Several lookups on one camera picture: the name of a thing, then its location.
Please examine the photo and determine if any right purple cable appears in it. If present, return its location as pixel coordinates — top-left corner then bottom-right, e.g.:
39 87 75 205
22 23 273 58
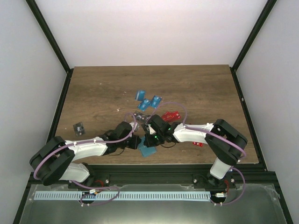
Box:
145 101 247 161

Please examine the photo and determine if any black frame post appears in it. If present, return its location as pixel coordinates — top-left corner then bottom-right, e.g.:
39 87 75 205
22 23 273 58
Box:
25 0 71 73
232 0 278 70

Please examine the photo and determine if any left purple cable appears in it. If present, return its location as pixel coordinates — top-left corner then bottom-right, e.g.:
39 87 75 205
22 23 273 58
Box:
33 112 139 180

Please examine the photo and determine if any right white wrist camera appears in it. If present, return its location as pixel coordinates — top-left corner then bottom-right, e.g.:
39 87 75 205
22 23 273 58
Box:
142 124 156 135

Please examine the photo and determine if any grey metal tray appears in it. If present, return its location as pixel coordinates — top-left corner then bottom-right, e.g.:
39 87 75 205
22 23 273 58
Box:
20 184 286 224

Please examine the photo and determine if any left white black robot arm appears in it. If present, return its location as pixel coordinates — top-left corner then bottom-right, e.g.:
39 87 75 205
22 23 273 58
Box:
29 121 141 189

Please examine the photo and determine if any purple cable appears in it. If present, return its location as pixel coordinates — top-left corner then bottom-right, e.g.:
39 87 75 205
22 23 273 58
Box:
33 112 139 180
145 101 247 161

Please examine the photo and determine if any teal leather card holder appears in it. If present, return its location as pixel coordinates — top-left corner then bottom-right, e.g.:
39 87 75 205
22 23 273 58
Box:
137 137 157 157

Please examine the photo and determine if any left black frame post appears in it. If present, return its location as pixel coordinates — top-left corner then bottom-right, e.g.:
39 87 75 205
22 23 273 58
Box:
25 0 71 73

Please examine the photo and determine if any right black frame post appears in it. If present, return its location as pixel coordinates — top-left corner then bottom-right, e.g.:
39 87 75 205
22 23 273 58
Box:
232 0 278 70

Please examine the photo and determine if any red VIP card far right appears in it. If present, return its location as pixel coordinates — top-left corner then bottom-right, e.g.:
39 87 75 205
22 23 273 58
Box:
193 142 204 147

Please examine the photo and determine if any light blue slotted cable duct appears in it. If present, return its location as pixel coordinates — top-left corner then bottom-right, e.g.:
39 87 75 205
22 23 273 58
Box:
34 191 211 202

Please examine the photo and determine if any black card beside blue pile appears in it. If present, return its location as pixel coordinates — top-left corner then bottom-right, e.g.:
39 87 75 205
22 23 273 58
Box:
133 111 150 121

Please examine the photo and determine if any blue card with stripe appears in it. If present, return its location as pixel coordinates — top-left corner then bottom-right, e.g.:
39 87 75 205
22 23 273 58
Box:
135 90 146 101

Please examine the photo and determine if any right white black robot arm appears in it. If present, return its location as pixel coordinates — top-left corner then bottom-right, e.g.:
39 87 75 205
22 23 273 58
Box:
142 114 248 188

